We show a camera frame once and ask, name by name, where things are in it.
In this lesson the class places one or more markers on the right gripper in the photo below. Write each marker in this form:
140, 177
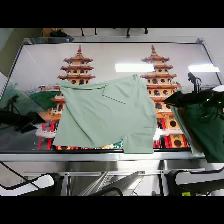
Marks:
186, 99

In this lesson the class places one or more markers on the light green shirt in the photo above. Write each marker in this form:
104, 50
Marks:
106, 116

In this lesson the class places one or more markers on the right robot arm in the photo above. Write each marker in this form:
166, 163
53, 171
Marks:
200, 179

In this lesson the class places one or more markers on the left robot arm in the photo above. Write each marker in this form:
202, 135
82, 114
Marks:
40, 182

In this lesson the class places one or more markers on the dark green garment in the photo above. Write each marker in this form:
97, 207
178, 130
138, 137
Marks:
208, 133

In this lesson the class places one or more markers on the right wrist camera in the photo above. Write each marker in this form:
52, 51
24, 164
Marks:
193, 80

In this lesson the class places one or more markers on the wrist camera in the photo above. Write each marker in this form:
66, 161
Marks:
13, 101
193, 80

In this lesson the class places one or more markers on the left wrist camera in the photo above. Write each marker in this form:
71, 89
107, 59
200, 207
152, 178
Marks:
13, 101

